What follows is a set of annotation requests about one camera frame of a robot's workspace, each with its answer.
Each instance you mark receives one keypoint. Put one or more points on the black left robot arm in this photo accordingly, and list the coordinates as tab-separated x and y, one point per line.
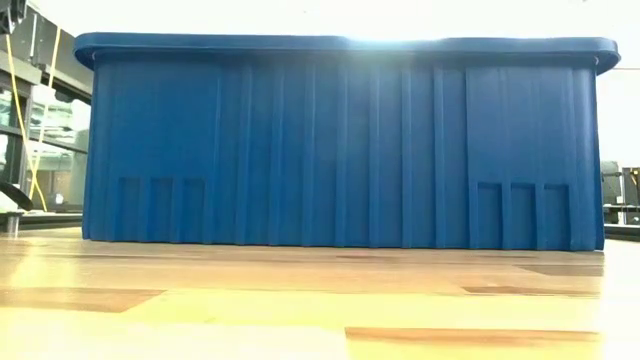
15	195

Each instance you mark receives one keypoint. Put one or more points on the background metal rack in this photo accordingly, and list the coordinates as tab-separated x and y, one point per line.
630	190

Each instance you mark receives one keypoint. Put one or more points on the dark background beam structure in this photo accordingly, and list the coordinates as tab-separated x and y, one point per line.
65	85

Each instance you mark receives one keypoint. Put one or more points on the blue plastic bin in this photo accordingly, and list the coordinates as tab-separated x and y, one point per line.
320	150

